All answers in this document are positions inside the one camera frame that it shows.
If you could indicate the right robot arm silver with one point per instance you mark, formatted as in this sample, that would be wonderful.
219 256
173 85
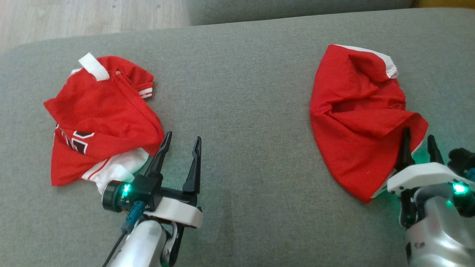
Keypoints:
438 237

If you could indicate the red basketball jersey white shoulders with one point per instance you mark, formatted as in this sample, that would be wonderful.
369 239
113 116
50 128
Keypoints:
104 111

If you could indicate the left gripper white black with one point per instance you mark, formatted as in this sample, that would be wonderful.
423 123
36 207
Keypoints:
174 213

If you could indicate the grey sofa back cushion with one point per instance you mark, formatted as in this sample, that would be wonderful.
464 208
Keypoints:
297 9

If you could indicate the red shorts white trim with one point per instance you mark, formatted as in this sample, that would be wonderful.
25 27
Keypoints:
356 122

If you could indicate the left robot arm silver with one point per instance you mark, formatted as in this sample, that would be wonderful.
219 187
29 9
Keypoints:
143 244

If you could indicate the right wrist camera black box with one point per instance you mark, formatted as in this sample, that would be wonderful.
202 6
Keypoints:
460 159

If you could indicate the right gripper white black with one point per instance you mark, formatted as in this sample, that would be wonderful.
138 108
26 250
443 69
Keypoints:
423 176

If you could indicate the yellow cushion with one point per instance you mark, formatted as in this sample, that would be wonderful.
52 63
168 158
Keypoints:
445 3

